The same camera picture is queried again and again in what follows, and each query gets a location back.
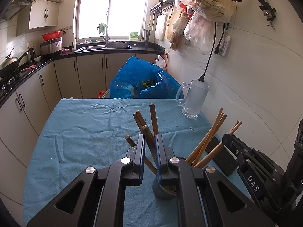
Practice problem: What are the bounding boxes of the wooden chopstick long dark tip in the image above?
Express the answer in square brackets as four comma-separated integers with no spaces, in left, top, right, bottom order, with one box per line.
[142,125,157,163]

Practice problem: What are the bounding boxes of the wooden chopstick pair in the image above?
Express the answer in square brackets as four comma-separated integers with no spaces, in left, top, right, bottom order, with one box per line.
[133,113,143,134]
[194,121,242,168]

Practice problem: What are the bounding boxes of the dark grey utensil holder cup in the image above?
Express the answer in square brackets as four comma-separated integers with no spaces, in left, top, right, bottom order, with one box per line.
[152,178,176,200]

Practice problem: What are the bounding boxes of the wooden chopstick vertical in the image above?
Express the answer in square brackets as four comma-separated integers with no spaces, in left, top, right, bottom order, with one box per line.
[149,103,159,135]

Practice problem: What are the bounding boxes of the wooden chopstick apart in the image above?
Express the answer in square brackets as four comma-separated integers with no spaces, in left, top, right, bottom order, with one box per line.
[192,114,227,166]

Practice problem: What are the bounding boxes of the kitchen sink faucet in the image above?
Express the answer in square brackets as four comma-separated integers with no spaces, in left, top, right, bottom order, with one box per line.
[97,23,110,43]

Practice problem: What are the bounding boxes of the black flat bar on table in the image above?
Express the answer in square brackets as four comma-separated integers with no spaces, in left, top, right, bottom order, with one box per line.
[206,137,238,177]

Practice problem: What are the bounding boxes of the clear glass beer mug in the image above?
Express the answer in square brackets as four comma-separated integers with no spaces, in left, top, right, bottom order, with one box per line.
[176,80,209,119]

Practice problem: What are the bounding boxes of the blue terry table cloth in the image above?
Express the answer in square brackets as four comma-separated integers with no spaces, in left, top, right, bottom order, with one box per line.
[23,99,211,222]

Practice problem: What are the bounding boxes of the blue plastic bag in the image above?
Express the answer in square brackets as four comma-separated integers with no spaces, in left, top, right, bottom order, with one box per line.
[109,56,180,99]

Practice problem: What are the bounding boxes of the silver rice cooker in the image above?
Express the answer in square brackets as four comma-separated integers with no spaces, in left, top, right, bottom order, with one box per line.
[40,37,63,55]

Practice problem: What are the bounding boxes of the steel kettle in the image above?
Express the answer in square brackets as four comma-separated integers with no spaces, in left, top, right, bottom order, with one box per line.
[27,48,37,63]

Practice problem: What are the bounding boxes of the red plastic basin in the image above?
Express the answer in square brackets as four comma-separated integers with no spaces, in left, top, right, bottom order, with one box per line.
[43,31,61,42]

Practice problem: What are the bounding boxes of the hanging plastic bags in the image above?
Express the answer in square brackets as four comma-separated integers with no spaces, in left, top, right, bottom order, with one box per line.
[165,0,236,55]

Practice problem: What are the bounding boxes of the silver range hood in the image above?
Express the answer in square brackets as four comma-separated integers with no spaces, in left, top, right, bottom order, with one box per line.
[1,0,34,23]

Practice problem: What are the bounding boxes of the black power cable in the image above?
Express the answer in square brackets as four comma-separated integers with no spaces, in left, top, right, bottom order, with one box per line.
[198,21,226,83]

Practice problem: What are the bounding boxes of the white wall socket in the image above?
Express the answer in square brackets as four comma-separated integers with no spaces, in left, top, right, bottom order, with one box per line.
[219,35,231,57]

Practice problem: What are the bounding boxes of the wall mounted utensil rack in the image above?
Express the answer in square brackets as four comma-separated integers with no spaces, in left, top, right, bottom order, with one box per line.
[149,0,175,15]

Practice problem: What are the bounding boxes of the black wok with handle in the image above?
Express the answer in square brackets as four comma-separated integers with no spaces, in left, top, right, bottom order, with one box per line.
[0,48,28,78]

